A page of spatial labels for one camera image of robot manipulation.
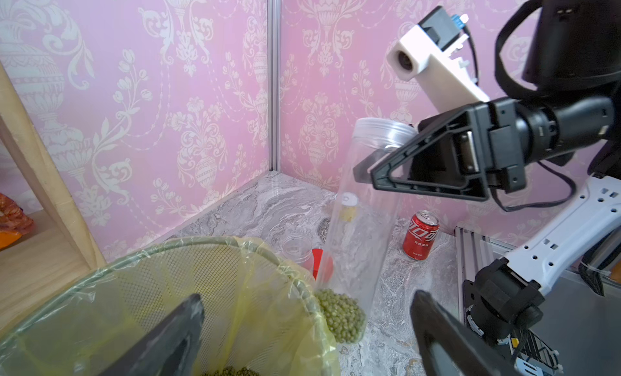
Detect wooden two-tier shelf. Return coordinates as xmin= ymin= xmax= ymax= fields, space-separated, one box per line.
xmin=1 ymin=72 xmax=106 ymax=333

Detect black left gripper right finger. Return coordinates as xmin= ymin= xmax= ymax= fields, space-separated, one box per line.
xmin=410 ymin=290 xmax=519 ymax=376

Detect red cola can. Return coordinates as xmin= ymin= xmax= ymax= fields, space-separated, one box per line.
xmin=403 ymin=210 xmax=440 ymax=260

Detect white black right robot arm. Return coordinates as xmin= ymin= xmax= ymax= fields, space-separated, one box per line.
xmin=354 ymin=0 xmax=620 ymax=345

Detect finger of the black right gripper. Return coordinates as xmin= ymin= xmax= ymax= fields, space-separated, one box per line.
xmin=353 ymin=149 xmax=388 ymax=184

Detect aluminium mounting rail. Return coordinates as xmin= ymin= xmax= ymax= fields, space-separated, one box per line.
xmin=453 ymin=225 xmax=564 ymax=376

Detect orange snack bag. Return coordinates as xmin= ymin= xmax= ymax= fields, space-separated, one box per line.
xmin=0 ymin=194 xmax=35 ymax=250

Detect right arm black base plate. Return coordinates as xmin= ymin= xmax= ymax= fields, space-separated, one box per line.
xmin=461 ymin=280 xmax=537 ymax=360

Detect yellow can white lid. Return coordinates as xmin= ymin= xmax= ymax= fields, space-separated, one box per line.
xmin=339 ymin=193 xmax=359 ymax=222

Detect clear jar of mung beans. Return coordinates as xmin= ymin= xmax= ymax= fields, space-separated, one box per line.
xmin=281 ymin=234 xmax=314 ymax=268

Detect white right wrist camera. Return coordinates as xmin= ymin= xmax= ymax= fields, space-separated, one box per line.
xmin=387 ymin=6 xmax=491 ymax=113

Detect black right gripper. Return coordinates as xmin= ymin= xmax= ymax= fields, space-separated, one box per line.
xmin=370 ymin=95 xmax=614 ymax=201

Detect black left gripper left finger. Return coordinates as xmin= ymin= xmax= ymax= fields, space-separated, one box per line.
xmin=101 ymin=293 xmax=205 ymax=375

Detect mesh trash bin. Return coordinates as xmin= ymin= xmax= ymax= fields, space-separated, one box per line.
xmin=0 ymin=236 xmax=341 ymax=376

